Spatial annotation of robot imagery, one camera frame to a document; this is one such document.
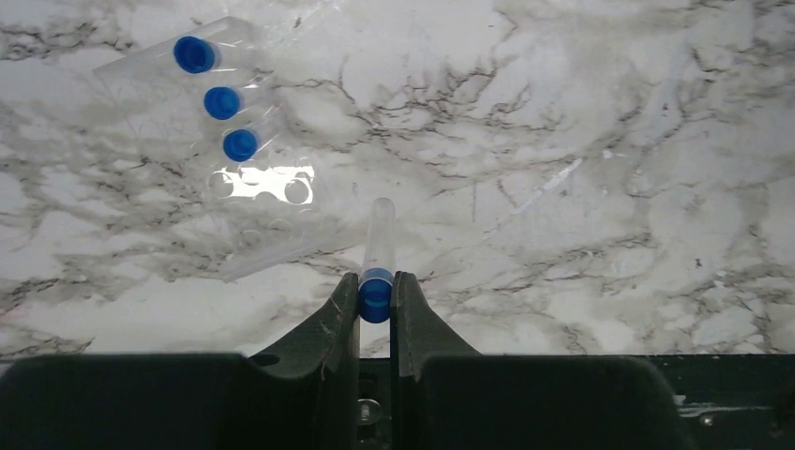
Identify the test tube blue cap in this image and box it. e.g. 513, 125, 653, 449
202, 83, 276, 121
172, 36, 255, 75
357, 197, 398, 324

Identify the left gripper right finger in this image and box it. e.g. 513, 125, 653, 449
390, 272, 696, 449

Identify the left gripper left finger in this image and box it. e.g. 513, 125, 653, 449
1, 274, 358, 449

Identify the clear test tube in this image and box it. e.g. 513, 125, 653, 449
221, 127, 287, 163

